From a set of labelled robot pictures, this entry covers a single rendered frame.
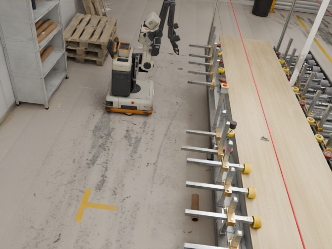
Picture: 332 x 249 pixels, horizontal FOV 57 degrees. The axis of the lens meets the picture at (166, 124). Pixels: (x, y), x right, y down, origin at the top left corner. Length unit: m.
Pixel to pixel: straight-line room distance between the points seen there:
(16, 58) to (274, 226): 3.51
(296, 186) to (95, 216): 1.90
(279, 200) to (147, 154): 1.87
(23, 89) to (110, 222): 2.27
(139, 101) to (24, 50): 1.57
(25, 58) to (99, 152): 1.51
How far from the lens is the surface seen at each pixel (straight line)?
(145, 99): 4.30
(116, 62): 4.04
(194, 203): 3.34
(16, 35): 4.20
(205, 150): 2.75
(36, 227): 3.30
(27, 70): 4.38
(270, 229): 2.34
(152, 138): 4.08
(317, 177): 2.88
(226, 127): 2.64
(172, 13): 3.77
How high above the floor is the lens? 2.69
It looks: 38 degrees down
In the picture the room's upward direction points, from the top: 8 degrees clockwise
